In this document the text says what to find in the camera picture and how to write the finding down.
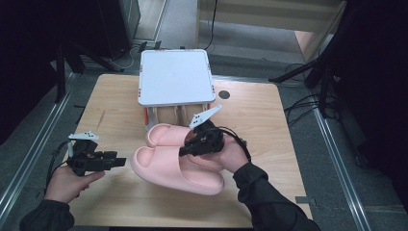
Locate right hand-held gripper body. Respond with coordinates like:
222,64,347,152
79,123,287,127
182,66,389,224
188,104,225,156

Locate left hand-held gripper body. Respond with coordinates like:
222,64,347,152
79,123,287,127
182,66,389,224
65,130,109,177

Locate pink slide slipper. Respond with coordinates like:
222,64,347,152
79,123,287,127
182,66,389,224
129,144,225,196
144,123,198,149

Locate white shoe rack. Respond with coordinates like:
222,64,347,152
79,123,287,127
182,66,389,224
137,48,217,133

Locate person's right hand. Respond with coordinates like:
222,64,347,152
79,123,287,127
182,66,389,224
200,133,251,174

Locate person's left hand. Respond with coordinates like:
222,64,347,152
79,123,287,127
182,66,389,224
43,165,106,205

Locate black tape strip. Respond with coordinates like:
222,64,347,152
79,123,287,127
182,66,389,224
73,104,87,125

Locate black upright stand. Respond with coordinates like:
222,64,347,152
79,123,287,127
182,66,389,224
52,41,86,104

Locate black slanted stand leg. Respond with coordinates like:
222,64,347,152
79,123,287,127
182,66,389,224
65,41,124,73

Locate black curtain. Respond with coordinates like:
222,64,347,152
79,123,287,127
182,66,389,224
333,0,408,206
0,0,107,145

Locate black tripod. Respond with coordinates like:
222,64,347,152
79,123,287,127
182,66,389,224
268,47,341,119

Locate dark cabinet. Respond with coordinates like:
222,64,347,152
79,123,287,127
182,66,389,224
95,0,142,59

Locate beige wooden furniture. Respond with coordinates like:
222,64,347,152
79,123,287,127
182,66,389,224
195,0,349,64

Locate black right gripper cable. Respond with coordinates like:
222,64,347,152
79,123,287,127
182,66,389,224
211,125,253,163

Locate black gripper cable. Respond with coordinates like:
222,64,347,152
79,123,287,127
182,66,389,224
211,125,253,163
44,141,73,193

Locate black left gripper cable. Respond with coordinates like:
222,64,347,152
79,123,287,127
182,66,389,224
44,141,73,193

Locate black floor cables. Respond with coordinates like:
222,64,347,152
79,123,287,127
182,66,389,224
283,62,341,128

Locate white floor cable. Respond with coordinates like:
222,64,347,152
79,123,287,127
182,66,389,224
109,46,139,70

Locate thin black hanging cable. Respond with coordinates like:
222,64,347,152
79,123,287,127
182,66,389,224
201,0,219,52

